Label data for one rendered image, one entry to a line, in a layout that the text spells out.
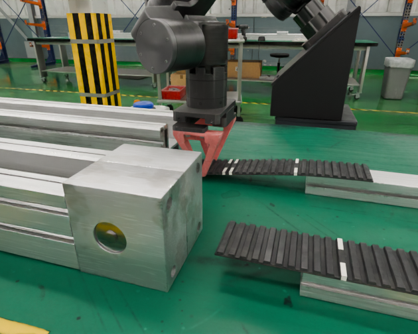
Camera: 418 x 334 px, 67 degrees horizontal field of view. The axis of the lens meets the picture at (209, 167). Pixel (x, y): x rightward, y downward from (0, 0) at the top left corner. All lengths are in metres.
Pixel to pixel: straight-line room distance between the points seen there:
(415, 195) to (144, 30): 0.39
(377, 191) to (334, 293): 0.21
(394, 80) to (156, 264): 5.19
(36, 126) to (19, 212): 0.26
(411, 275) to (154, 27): 0.33
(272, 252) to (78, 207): 0.17
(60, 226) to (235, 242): 0.16
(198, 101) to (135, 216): 0.22
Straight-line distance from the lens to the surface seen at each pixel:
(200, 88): 0.43
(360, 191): 0.47
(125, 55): 9.15
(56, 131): 0.56
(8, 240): 0.38
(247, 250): 0.29
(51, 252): 0.35
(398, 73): 5.36
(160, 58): 0.37
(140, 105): 0.63
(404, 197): 0.48
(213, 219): 0.39
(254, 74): 5.26
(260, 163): 0.47
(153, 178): 0.27
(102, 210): 0.28
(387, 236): 0.41
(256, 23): 8.00
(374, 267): 0.30
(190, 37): 0.38
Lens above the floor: 0.99
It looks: 24 degrees down
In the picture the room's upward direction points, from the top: straight up
